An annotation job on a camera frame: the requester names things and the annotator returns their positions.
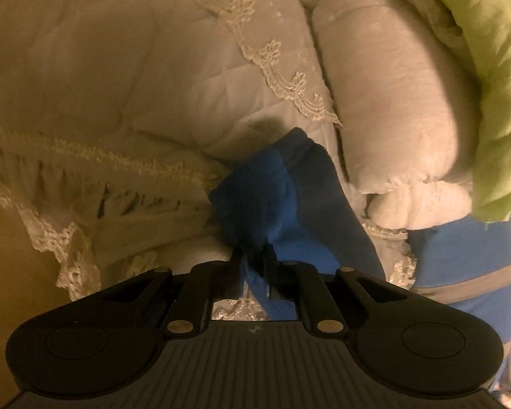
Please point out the white puffy duvet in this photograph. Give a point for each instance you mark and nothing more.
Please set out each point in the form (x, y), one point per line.
(387, 93)

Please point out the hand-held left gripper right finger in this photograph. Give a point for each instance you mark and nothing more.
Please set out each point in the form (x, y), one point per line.
(272, 279)

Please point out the light green blanket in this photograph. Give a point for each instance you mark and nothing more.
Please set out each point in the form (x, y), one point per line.
(494, 72)

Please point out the blue grey-striped pillow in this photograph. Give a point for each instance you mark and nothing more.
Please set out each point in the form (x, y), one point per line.
(451, 255)

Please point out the blue fleece jacket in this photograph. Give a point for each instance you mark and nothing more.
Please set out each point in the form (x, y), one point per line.
(281, 204)

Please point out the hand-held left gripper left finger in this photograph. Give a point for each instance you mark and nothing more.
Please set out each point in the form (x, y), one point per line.
(221, 279)

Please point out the white quilted lace bedspread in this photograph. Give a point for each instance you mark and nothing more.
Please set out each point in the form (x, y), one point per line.
(110, 72)

